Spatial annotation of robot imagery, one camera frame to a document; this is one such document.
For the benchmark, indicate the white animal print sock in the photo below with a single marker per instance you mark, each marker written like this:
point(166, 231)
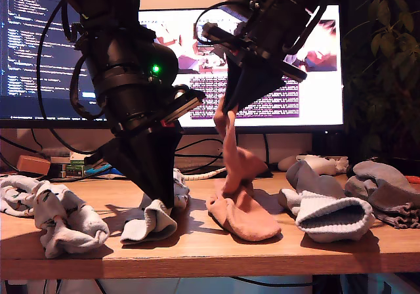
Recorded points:
point(151, 225)
point(65, 215)

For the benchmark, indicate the white and green box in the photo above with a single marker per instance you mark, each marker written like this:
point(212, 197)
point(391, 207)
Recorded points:
point(75, 157)

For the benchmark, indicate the monitor with bright white screen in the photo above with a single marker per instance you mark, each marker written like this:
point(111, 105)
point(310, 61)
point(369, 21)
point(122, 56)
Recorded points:
point(321, 110)

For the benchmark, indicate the white game controller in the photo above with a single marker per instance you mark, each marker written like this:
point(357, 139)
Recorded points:
point(320, 164)

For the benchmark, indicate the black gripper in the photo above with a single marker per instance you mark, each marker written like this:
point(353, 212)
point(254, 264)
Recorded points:
point(275, 31)
point(138, 110)

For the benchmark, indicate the green leafy houseplant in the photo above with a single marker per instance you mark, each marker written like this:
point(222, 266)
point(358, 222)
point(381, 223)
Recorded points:
point(383, 13)

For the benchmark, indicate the small orange object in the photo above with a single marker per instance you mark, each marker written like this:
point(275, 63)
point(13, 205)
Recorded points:
point(413, 179)

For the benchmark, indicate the pink sock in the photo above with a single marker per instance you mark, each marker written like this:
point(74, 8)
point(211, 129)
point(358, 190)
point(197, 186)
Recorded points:
point(239, 169)
point(249, 222)

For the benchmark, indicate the black monitor stand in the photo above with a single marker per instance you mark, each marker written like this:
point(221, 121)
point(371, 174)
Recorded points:
point(262, 172)

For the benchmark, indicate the monitor with dark code screen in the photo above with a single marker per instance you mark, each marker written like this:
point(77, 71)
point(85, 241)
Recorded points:
point(19, 61)

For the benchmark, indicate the arm grey camera box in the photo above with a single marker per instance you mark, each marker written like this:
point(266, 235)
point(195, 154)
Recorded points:
point(236, 0)

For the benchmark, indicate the dark green box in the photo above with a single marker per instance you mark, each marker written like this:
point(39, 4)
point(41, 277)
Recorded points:
point(65, 172)

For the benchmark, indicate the white patterned item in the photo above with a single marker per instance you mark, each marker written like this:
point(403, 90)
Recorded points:
point(341, 166)

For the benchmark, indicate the grey frilly cuff sock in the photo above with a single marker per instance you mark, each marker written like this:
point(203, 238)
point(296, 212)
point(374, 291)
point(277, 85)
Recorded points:
point(357, 189)
point(380, 182)

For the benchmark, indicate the blue plastic pack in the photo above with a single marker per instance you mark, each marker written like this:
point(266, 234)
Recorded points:
point(98, 170)

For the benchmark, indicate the cream rounded device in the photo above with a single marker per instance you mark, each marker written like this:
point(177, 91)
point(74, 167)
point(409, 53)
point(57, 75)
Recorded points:
point(285, 164)

